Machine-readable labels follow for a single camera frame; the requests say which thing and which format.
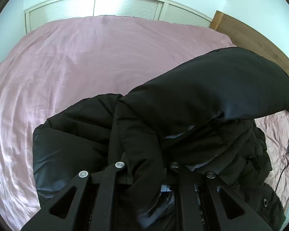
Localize black puffer coat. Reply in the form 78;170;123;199
33;48;289;230

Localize wooden headboard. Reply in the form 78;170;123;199
209;10;289;76

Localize pink bed sheet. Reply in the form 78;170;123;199
0;15;289;231

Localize white louvered closet doors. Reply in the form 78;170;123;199
24;0;212;33

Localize black cable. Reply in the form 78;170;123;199
273;158;289;194

